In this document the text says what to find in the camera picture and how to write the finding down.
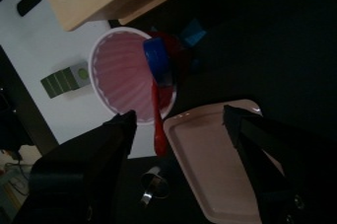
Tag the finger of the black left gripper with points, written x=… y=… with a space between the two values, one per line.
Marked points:
x=78 y=172
x=280 y=168

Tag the pink plastic tray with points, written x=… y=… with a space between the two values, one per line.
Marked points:
x=205 y=168

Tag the red plastic cup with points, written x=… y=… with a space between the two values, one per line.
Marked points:
x=122 y=76

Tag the white cutting board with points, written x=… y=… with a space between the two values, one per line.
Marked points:
x=38 y=47

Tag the small teal plastic piece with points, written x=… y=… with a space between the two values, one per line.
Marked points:
x=192 y=34

